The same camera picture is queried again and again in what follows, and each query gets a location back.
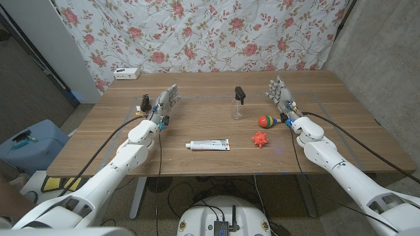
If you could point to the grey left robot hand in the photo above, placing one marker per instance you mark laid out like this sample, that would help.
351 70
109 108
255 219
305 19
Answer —
164 105

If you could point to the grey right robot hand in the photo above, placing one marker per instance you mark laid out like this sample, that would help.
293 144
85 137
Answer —
283 96

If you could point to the black pump spray head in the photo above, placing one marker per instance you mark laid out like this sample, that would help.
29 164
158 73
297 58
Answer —
239 91

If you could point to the clear plastic dispenser bottle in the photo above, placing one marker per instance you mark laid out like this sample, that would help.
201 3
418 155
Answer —
237 111

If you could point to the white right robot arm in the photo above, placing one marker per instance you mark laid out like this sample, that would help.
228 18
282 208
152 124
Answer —
328 157

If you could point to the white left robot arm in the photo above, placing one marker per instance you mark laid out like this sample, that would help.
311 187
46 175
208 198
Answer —
131 157

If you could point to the colourful striped wooden maraca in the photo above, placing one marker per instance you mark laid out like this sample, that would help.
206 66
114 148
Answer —
264 121

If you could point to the orange spiky stress ball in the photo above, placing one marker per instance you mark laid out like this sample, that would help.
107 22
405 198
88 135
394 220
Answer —
260 139

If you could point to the black ridged clip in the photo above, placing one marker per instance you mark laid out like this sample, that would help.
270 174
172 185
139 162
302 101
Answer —
145 103

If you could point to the white power strip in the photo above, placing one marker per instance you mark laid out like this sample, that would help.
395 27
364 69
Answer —
127 73

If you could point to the white toothpaste tube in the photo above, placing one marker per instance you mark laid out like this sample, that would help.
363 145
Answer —
210 144

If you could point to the floral backdrop cloth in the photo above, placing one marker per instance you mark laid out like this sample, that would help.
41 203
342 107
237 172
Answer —
197 32

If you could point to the black round floor fan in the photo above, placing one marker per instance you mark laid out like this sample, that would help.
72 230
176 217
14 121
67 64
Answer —
159 184

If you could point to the white table leg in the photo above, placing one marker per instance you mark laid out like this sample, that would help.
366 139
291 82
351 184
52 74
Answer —
138 196

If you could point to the black backdrop stand pole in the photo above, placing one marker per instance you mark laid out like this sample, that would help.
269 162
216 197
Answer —
344 14

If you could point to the grey table leg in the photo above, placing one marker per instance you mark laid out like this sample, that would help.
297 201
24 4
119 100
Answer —
306 196

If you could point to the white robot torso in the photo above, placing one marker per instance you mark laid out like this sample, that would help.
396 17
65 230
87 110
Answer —
203 219

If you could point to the blue plastic storage box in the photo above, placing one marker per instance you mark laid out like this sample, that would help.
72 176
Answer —
42 150

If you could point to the black antenna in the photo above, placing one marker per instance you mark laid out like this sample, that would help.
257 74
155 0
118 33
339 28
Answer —
234 218

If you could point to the black power adapter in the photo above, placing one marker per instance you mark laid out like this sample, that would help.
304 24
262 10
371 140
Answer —
279 229

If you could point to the black electronics module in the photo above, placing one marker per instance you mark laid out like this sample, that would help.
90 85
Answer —
220 227

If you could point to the yellow and black floor panel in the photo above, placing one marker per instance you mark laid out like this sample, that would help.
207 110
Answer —
52 184

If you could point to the teal pen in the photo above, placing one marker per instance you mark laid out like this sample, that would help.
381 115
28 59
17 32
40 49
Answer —
23 143

